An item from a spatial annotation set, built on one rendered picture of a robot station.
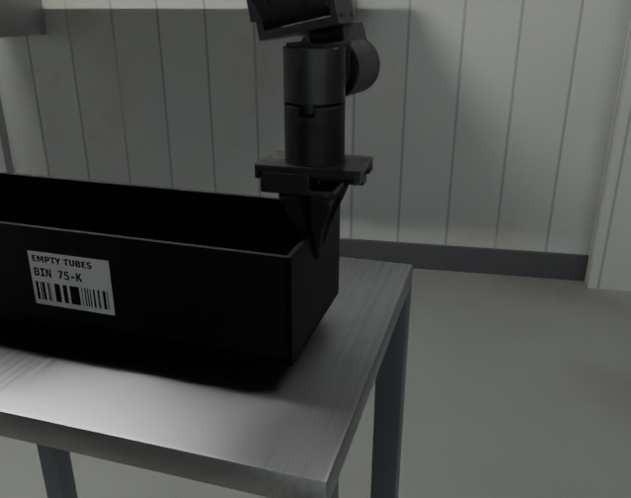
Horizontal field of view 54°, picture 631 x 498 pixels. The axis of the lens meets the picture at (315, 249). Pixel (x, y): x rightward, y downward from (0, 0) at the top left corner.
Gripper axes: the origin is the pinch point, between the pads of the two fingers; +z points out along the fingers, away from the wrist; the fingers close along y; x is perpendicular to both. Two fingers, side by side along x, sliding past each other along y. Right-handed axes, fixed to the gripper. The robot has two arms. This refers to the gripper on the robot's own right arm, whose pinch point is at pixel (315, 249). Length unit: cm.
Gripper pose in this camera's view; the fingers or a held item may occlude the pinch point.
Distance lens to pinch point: 62.1
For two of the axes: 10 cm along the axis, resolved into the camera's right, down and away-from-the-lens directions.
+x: -2.9, 3.5, -8.9
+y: -9.6, -1.0, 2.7
